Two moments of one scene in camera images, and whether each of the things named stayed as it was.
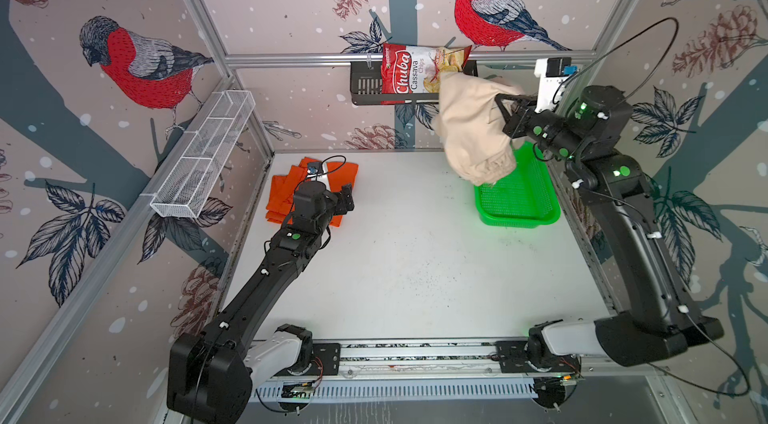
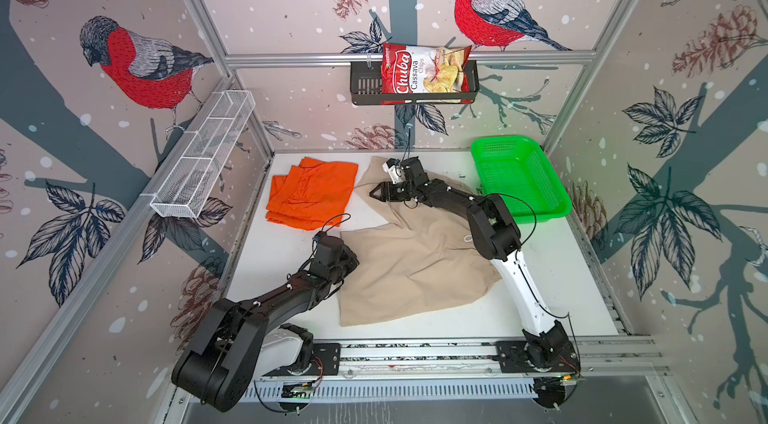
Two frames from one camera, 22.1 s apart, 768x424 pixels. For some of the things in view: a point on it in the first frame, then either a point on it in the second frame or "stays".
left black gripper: (342, 199) → (351, 258)
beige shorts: (470, 124) → (420, 254)
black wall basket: (365, 86) stays
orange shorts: (281, 201) stays
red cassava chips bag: (411, 73) stays
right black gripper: (524, 115) → (383, 188)
